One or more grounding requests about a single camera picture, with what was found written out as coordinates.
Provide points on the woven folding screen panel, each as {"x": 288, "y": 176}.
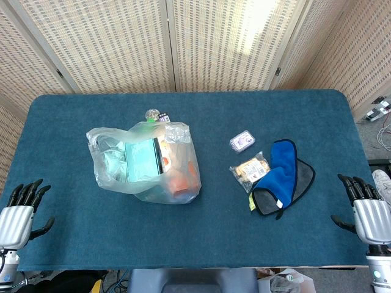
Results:
{"x": 229, "y": 45}
{"x": 351, "y": 55}
{"x": 107, "y": 45}
{"x": 18, "y": 67}

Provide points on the orange package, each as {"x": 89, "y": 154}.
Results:
{"x": 181, "y": 184}

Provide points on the small purple printed box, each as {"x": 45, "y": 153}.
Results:
{"x": 164, "y": 117}

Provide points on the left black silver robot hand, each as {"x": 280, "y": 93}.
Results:
{"x": 15, "y": 222}

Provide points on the crumpled plastic bag with bottle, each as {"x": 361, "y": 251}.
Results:
{"x": 287, "y": 282}

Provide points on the clear purple card case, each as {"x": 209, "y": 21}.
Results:
{"x": 242, "y": 141}

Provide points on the white power strip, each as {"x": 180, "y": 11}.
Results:
{"x": 378, "y": 110}

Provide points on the transparent plastic shopping bag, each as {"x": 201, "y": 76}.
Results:
{"x": 116, "y": 171}

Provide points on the small yellow item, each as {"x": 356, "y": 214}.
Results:
{"x": 251, "y": 204}

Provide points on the clear snack packet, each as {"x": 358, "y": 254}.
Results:
{"x": 249, "y": 171}

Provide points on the white sneaker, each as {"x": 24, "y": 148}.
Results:
{"x": 383, "y": 186}

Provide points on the black metal frame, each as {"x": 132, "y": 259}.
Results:
{"x": 380, "y": 166}

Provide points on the black bag on floor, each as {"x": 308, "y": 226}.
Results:
{"x": 61, "y": 282}

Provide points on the teal cardboard box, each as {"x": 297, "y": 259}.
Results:
{"x": 142, "y": 161}

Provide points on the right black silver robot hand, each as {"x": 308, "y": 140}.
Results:
{"x": 369, "y": 219}

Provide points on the grey cloth black edging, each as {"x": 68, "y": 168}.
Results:
{"x": 304, "y": 177}

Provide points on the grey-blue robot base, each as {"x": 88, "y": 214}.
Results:
{"x": 192, "y": 280}

